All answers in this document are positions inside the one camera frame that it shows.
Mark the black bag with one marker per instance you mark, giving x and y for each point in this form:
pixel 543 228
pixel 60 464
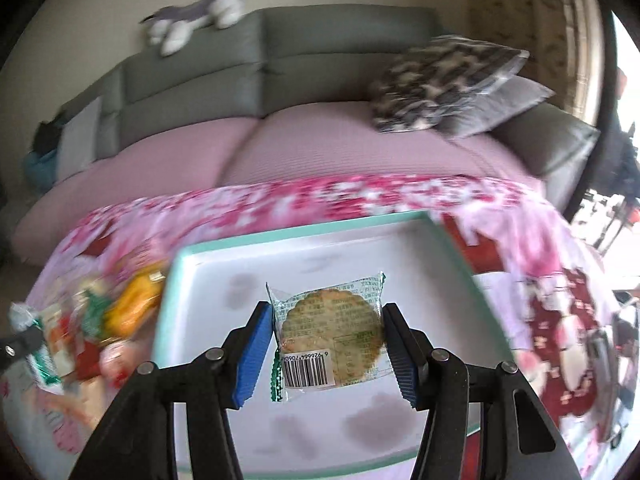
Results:
pixel 47 137

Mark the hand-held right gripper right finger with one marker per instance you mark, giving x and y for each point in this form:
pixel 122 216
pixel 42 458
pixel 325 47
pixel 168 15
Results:
pixel 402 360

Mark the beige patterned curtain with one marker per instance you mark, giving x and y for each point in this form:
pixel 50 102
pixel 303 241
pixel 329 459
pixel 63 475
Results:
pixel 525 10

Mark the grey white plush dog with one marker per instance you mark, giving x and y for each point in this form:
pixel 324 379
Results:
pixel 185 15

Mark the dark stand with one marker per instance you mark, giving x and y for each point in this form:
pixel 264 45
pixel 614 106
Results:
pixel 617 180

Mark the yellow snack packet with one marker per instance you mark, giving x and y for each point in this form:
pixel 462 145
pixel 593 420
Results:
pixel 132 305

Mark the light grey cushion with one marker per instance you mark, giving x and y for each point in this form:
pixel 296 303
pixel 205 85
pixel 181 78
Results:
pixel 80 140

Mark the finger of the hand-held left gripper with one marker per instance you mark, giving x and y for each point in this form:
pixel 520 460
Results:
pixel 20 345

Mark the round cracker clear packet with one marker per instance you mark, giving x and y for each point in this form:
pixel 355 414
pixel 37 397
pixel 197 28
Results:
pixel 325 330

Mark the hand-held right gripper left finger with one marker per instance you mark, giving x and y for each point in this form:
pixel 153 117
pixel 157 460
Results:
pixel 252 355

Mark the teal cloth item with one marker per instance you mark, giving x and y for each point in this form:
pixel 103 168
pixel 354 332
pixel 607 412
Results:
pixel 40 172

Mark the pink cartoon printed blanket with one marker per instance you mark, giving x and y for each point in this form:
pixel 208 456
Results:
pixel 550 285

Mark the small red snack packet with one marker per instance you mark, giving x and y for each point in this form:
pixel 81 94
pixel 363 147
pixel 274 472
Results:
pixel 87 362

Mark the grey pillow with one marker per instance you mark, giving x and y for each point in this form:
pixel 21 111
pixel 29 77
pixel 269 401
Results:
pixel 500 105

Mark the pink sofa cover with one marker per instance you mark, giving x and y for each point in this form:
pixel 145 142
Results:
pixel 300 145

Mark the grey sofa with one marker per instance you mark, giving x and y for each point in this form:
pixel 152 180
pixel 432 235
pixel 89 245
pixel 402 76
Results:
pixel 325 60

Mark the dark patterned pillow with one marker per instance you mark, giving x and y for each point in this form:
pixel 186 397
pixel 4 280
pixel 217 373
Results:
pixel 440 80

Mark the green white snack packet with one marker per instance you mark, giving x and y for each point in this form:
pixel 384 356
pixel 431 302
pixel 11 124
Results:
pixel 46 372

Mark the round pink snack packet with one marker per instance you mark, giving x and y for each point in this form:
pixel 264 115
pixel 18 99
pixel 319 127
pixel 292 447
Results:
pixel 117 364

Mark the white tray teal rim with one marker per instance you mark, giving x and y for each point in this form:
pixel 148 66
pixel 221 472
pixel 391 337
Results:
pixel 350 260

